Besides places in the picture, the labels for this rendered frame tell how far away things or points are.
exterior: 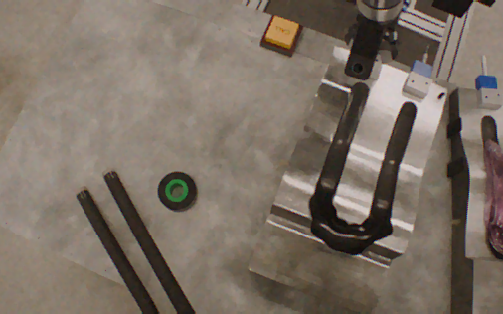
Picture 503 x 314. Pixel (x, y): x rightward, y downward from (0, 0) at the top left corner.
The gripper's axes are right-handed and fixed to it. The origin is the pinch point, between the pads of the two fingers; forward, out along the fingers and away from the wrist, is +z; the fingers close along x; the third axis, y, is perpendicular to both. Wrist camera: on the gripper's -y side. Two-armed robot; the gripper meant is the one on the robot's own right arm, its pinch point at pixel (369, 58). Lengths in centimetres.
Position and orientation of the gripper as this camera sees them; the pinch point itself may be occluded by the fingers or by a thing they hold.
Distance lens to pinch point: 100.3
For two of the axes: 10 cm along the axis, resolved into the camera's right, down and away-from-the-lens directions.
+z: 1.8, 1.8, 9.7
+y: 3.6, -9.3, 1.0
